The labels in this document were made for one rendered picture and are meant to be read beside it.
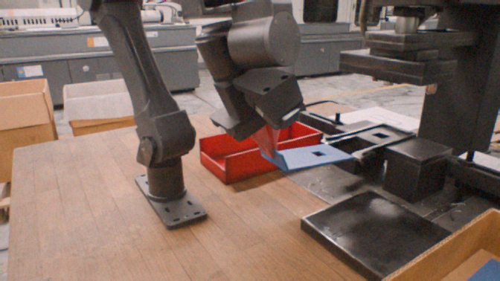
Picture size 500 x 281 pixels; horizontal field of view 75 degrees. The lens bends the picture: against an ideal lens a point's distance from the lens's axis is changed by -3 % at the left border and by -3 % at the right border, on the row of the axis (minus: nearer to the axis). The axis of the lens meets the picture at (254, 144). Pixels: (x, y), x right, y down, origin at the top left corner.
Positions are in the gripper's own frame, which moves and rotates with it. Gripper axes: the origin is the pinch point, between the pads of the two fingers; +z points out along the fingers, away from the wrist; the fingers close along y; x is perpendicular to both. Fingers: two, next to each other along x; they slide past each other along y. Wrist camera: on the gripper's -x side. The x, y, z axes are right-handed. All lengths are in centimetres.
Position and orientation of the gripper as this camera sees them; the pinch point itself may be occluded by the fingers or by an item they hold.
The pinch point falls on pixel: (270, 152)
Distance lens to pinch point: 51.1
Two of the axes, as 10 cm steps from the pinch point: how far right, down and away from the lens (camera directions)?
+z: 3.7, 7.6, 5.4
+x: -5.2, -3.2, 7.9
